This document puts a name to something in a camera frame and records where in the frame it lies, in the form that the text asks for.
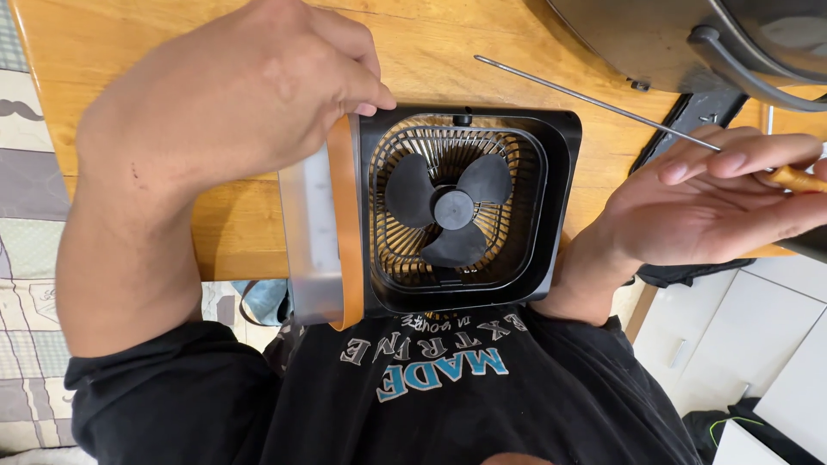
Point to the person's right hand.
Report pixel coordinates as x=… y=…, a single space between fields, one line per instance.
x=691 y=216

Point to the person's left hand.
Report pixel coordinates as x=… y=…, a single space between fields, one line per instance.
x=226 y=97

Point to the black and orange desk fan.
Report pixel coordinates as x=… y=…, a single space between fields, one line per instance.
x=452 y=206

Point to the black plastic fan grille panel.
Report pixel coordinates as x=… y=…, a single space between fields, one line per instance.
x=694 y=119

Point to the white drawer cabinet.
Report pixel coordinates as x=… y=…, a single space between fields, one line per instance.
x=743 y=336

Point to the large grey metal appliance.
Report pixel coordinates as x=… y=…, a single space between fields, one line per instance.
x=646 y=39

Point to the light blue bag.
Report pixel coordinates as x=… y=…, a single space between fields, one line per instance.
x=265 y=300

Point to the black bag with green trim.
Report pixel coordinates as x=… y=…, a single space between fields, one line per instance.
x=711 y=429

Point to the patchwork patterned floor mat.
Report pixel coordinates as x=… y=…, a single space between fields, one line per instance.
x=29 y=258

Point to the person's black printed t-shirt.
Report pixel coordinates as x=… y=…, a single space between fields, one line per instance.
x=452 y=400

